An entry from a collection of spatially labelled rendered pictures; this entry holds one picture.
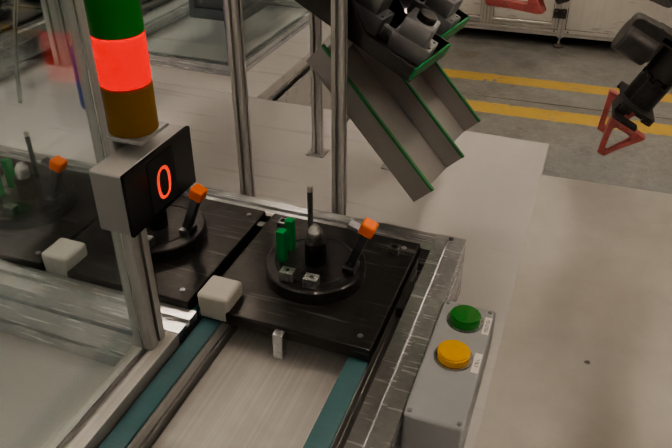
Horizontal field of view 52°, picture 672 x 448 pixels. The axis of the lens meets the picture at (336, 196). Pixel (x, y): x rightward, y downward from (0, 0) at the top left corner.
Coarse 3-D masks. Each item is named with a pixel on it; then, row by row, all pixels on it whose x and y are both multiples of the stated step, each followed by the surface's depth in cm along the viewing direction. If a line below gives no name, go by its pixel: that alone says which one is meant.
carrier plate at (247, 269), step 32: (320, 224) 107; (256, 256) 100; (384, 256) 100; (416, 256) 101; (256, 288) 94; (384, 288) 94; (256, 320) 88; (288, 320) 88; (320, 320) 88; (352, 320) 88; (384, 320) 88; (352, 352) 85
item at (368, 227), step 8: (352, 224) 90; (360, 224) 91; (368, 224) 89; (376, 224) 89; (360, 232) 89; (368, 232) 89; (360, 240) 90; (360, 248) 91; (352, 256) 92; (352, 264) 93
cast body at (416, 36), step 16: (416, 16) 100; (432, 16) 100; (384, 32) 104; (400, 32) 101; (416, 32) 100; (432, 32) 99; (400, 48) 102; (416, 48) 101; (432, 48) 102; (416, 64) 103
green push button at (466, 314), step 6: (456, 306) 90; (462, 306) 90; (468, 306) 90; (450, 312) 90; (456, 312) 89; (462, 312) 89; (468, 312) 89; (474, 312) 89; (450, 318) 89; (456, 318) 88; (462, 318) 88; (468, 318) 88; (474, 318) 88; (480, 318) 89; (456, 324) 88; (462, 324) 88; (468, 324) 88; (474, 324) 88
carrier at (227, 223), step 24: (168, 216) 105; (216, 216) 109; (240, 216) 109; (264, 216) 110; (168, 240) 100; (192, 240) 100; (216, 240) 103; (240, 240) 104; (168, 264) 98; (192, 264) 98; (216, 264) 98; (168, 288) 94; (192, 288) 94
